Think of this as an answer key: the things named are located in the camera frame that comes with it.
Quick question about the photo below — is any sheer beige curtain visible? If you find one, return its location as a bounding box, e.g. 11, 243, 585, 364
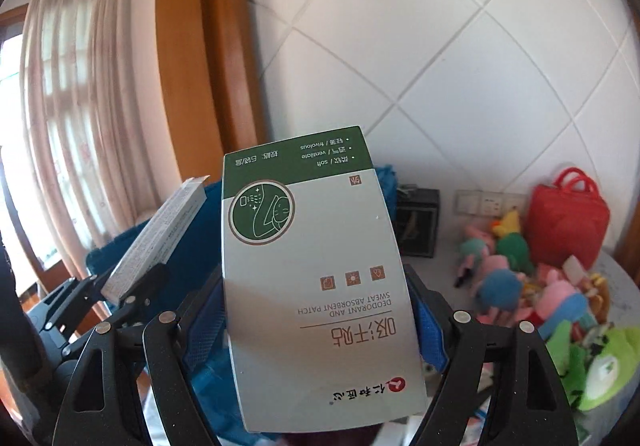
19, 0, 177, 249

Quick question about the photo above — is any small white narrow box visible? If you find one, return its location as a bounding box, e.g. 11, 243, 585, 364
101, 175, 208, 304

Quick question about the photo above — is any wooden door frame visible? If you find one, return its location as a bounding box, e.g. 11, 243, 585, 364
154, 0, 272, 199

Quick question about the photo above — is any red carry bag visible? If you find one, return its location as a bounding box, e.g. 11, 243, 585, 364
529, 167, 611, 268

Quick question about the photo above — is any pink pig plush toy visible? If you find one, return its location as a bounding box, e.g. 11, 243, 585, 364
454, 223, 497, 288

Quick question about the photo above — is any white wall switch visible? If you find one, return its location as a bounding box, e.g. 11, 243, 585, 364
454, 189, 481, 215

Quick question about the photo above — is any pig plush with blue dress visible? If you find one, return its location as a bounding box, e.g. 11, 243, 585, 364
471, 255, 529, 323

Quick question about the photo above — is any black square box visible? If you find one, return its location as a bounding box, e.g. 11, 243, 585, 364
395, 185, 441, 258

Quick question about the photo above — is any yellow green plush toy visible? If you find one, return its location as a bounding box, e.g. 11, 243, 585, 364
492, 209, 535, 275

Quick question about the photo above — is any white green cardboard box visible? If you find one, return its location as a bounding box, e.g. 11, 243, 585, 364
221, 125, 428, 433

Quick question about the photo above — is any round desktop with floral cloth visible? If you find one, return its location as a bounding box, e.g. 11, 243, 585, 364
397, 236, 640, 432

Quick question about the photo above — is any green frog plush with hat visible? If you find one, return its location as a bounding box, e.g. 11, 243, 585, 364
545, 319, 640, 412

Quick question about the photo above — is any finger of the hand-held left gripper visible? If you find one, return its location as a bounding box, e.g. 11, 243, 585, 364
29, 275, 104, 331
106, 265, 171, 328

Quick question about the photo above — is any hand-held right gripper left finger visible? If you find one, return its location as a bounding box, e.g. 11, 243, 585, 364
52, 265, 231, 446

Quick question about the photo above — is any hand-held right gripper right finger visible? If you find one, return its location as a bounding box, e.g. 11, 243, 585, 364
402, 263, 576, 446

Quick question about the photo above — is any blue plastic crate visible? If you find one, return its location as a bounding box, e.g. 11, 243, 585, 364
85, 165, 399, 294

